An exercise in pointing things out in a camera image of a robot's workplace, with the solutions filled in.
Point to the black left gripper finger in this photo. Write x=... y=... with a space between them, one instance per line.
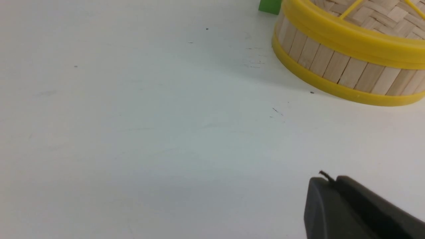
x=342 y=208

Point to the yellow rimmed bamboo steamer basket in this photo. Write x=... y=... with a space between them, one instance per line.
x=344 y=76

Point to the green block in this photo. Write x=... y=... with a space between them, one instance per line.
x=270 y=6

